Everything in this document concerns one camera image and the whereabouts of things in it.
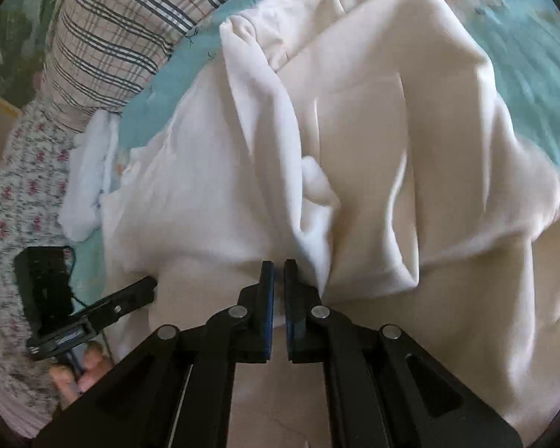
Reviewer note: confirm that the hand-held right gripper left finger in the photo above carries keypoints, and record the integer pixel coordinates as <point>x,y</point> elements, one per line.
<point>267,308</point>

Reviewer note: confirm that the plaid pillow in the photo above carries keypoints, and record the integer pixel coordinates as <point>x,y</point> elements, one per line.
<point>121,32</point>

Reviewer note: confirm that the landscape painting with yellow frame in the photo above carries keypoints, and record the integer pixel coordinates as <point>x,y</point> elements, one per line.
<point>9,42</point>

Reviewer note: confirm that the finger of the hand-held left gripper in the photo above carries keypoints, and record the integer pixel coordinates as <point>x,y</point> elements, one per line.
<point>121,301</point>

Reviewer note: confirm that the pink floral quilt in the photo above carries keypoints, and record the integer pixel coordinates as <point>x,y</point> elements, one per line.
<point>23,196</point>

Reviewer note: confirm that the teal floral bedsheet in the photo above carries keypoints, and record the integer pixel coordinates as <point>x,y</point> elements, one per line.
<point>532,56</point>

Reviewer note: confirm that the person's left hand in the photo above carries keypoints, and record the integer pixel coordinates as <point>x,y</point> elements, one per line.
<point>91,368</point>

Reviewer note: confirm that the white towel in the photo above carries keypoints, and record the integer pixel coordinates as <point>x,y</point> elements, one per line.
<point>86,182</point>

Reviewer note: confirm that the cream large garment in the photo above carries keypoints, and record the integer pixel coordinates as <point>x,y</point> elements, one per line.
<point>378,149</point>

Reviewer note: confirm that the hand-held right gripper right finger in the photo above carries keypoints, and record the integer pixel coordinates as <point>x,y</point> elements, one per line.
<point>290,308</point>

